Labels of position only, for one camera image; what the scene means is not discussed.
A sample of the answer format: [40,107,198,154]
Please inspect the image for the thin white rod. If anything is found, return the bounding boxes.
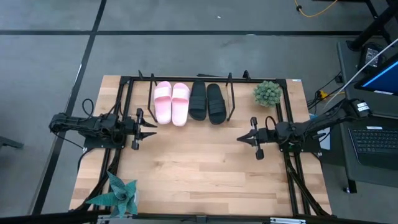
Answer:
[323,37,398,108]

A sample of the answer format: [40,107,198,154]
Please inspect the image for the dark grey desk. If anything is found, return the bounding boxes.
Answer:
[337,40,398,194]

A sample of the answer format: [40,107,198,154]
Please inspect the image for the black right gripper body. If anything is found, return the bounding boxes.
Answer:
[251,117,278,161]

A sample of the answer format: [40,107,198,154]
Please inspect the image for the monitor with blue screen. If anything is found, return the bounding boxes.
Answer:
[354,54,398,96]

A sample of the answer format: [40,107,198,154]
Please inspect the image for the black power adapter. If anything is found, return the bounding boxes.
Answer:
[357,42,387,74]

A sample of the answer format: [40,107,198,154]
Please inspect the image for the office chair base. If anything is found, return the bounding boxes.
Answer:
[0,135,24,150]

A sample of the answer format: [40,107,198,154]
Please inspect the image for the teal spiky plant white pot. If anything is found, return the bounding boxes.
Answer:
[85,170,139,219]

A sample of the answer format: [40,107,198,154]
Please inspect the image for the pink slide sandal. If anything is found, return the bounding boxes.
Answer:
[171,82,192,128]

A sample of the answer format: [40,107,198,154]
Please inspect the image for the wooden shelf with black frame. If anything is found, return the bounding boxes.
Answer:
[146,70,236,124]

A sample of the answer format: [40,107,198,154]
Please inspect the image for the yellow cable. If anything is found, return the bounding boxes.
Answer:
[294,0,338,18]

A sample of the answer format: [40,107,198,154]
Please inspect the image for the green succulent in woven pot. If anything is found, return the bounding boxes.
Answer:
[252,80,284,108]

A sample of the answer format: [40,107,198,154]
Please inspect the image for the white slide sandal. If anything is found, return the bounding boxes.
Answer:
[153,80,173,125]

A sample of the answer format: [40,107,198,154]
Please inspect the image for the black aluminium table frame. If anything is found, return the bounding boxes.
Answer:
[70,70,333,224]

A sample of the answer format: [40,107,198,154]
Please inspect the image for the black laptop keyboard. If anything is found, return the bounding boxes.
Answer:
[348,126,398,170]

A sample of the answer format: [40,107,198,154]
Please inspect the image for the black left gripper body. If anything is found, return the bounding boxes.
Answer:
[124,108,145,151]

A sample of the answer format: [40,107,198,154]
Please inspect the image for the silver aluminium bracket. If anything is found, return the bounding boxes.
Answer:
[269,217,307,224]

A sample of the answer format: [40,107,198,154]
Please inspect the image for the black slide sandal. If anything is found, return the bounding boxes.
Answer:
[206,83,228,126]
[188,80,208,121]

